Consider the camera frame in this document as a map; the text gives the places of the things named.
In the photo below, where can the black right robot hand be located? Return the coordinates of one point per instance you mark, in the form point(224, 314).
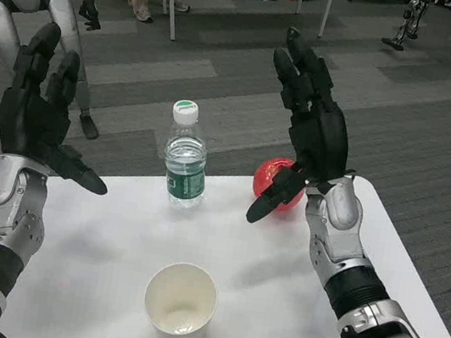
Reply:
point(320, 137)

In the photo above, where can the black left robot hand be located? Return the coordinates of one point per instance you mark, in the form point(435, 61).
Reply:
point(32, 117)

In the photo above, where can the white paper cup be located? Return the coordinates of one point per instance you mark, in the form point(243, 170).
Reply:
point(182, 295)

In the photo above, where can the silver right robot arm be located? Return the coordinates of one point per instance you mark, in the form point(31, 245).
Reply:
point(361, 285)

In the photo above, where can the red apple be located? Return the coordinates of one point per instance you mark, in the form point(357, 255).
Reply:
point(268, 172)

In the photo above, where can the clear water bottle green label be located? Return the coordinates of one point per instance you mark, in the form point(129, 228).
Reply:
point(185, 162)

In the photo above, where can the small silver standing robot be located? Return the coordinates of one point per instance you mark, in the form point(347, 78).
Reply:
point(410, 18)

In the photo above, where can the white desk frame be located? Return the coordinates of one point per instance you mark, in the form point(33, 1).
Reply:
point(171, 10)

